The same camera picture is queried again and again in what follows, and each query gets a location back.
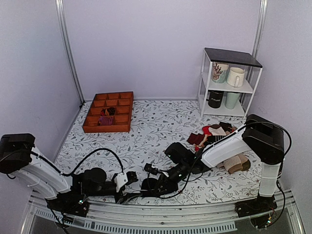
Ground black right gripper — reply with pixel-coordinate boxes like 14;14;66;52
154;162;191;197

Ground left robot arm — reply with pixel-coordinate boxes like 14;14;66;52
0;133;141;212

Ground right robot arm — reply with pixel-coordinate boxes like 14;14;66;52
141;114;290;213

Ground purple rolled sock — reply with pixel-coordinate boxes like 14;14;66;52
98;116;114;126

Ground floral tablecloth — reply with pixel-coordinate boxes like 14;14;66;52
55;100;262;206

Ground dark red rolled sock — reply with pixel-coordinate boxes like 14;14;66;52
100;107;116;116

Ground cream and brown sock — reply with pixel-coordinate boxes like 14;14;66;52
216;154;251;174

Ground orange wooden divider tray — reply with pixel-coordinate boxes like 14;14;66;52
82;92;134;133

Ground black mug white lettering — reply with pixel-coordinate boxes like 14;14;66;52
208;90;224;109

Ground mint green tumbler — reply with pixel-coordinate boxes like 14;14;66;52
225;92;240;110

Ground white shelf rack black top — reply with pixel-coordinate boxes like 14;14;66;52
197;48;263;118

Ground floral ceramic mug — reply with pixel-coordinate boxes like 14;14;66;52
212;62;229;83

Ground cream ribbed mug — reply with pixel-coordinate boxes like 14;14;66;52
226;67;245;88

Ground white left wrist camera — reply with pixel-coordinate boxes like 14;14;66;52
114;171;138;193

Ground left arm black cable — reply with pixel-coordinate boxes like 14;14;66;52
58;148;125;176

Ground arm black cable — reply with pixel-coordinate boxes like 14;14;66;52
58;148;125;176
234;120;293;217

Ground aluminium front rail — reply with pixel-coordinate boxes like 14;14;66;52
21;190;307;234

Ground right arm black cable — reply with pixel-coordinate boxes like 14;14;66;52
234;120;293;217

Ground left aluminium post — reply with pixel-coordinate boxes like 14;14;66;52
55;0;85;107

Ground aluminium post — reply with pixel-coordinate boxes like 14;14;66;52
252;0;268;59
55;0;85;107

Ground right aluminium post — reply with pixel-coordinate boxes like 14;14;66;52
252;0;268;59

